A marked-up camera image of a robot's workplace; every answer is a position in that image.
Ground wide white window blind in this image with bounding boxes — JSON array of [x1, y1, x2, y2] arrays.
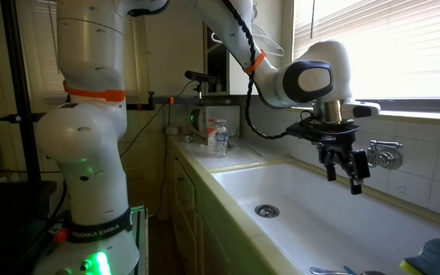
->
[[287, 0, 440, 102]]

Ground black clamp bar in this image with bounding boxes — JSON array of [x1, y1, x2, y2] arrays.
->
[[126, 90, 241, 112]]

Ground small orange-capped bottle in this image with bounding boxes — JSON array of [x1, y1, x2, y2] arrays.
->
[[204, 119, 218, 148]]

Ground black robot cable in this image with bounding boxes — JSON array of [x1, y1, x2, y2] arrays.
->
[[221, 0, 308, 142]]

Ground narrow white window blind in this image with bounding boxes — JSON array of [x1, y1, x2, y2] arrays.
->
[[18, 0, 140, 101]]

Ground black camera on mount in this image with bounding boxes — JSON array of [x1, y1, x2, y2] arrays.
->
[[183, 69, 219, 95]]

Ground clear water bottle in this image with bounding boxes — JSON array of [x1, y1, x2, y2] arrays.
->
[[213, 119, 230, 157]]

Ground black equipment case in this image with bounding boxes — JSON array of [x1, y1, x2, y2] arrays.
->
[[0, 180, 57, 275]]

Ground metal sink drain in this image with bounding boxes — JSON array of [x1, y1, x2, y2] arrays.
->
[[253, 203, 280, 220]]

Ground white wire coat hanger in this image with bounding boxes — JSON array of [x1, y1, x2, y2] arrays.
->
[[209, 25, 285, 60]]

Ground aluminium robot mounting platform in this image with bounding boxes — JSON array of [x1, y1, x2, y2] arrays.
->
[[126, 205, 151, 275]]

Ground white sink basin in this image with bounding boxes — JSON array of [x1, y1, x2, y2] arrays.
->
[[210, 161, 440, 275]]

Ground blue and yellow sponge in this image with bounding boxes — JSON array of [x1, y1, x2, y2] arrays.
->
[[398, 237, 440, 275]]

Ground cream base cabinets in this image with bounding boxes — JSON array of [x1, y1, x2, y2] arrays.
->
[[164, 144, 277, 275]]

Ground white device with green light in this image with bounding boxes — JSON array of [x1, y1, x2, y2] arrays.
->
[[187, 104, 241, 142]]

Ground black stand pole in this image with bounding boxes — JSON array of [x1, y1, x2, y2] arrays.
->
[[0, 0, 44, 185]]

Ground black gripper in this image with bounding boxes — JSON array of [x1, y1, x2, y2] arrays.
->
[[316, 141, 372, 197]]

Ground chrome wall faucet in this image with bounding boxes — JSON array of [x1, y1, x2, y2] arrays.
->
[[354, 139, 404, 171]]

